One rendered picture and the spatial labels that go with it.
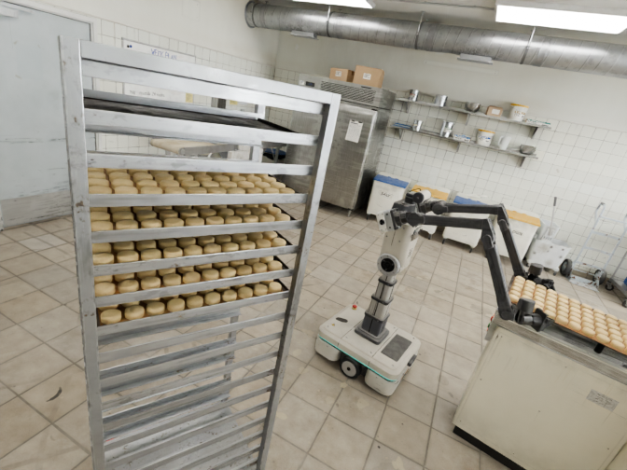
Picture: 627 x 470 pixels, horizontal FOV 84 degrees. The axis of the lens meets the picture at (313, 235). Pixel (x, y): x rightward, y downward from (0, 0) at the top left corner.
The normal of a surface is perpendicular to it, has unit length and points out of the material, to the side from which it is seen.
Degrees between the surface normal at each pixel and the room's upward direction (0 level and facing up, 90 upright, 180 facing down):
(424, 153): 90
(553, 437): 90
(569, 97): 90
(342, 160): 90
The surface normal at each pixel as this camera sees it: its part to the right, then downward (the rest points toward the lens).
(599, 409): -0.57, 0.21
